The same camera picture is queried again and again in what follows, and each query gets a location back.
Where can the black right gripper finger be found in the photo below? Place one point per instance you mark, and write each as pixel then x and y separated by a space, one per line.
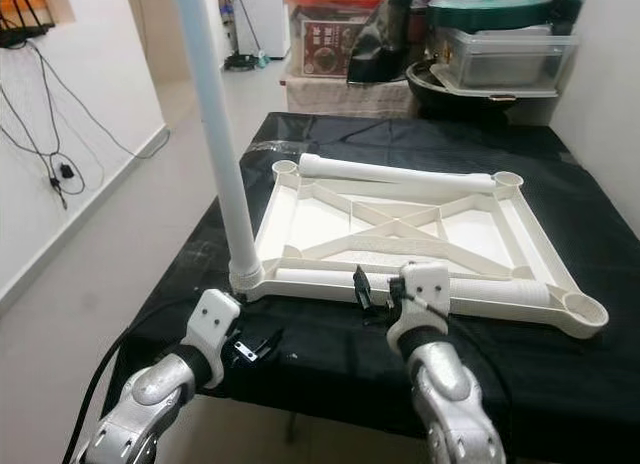
pixel 397 280
pixel 364 292

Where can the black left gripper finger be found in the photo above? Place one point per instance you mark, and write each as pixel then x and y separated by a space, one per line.
pixel 250 354

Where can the white plastic table leg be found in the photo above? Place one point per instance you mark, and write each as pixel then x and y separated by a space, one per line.
pixel 223 154
pixel 500 292
pixel 400 172

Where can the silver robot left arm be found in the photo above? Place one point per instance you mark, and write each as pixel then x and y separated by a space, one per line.
pixel 150 404

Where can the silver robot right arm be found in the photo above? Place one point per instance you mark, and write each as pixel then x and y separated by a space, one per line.
pixel 455 404

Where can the white plastic table top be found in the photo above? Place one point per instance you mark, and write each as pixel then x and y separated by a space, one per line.
pixel 320 229

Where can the black round basin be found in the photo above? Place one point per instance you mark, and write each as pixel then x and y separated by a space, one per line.
pixel 450 102

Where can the beige cloth covered bench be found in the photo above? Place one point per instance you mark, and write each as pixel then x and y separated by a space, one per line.
pixel 335 99

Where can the black tablecloth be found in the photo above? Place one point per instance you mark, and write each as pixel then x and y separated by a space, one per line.
pixel 560 384

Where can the black bag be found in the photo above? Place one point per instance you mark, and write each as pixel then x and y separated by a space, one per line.
pixel 385 49

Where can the black power adapter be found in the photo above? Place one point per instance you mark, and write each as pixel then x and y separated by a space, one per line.
pixel 66 171

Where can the clear plastic container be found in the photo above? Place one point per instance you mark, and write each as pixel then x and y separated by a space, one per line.
pixel 500 62

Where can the orange lid storage box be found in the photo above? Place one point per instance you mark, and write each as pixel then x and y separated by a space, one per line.
pixel 325 49

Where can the mop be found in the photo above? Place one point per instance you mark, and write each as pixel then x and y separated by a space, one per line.
pixel 245 61

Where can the green pot lid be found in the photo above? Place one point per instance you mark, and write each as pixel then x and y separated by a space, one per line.
pixel 485 14

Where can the white appliance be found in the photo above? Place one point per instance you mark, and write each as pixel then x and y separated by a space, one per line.
pixel 265 19

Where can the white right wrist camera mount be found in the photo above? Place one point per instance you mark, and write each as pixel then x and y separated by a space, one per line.
pixel 425 294

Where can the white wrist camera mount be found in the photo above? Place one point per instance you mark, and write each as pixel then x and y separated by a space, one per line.
pixel 215 319
pixel 425 294

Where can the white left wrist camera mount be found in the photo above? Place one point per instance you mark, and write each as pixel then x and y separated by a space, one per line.
pixel 215 319

